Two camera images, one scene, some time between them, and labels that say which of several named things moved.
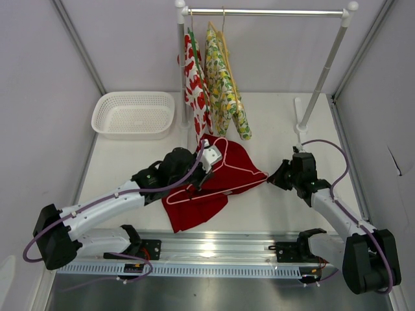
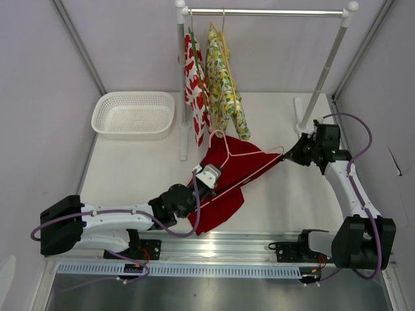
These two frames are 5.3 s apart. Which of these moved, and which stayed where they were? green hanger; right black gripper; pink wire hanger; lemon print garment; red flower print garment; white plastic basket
Moved: right black gripper; pink wire hanger
Stayed: red flower print garment; green hanger; white plastic basket; lemon print garment
